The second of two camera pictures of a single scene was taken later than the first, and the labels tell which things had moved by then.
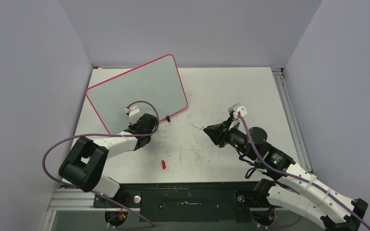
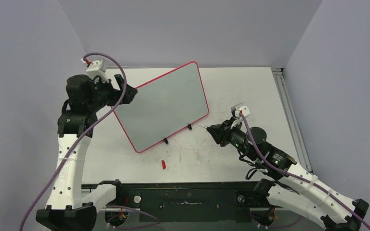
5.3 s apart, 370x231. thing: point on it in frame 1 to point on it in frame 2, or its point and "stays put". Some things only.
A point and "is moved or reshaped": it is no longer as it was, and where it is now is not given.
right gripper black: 219,133 stays put
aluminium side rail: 278,74 stays put
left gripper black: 133,126 to 116,94
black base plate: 189,202 stays put
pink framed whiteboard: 155,87 is moved or reshaped
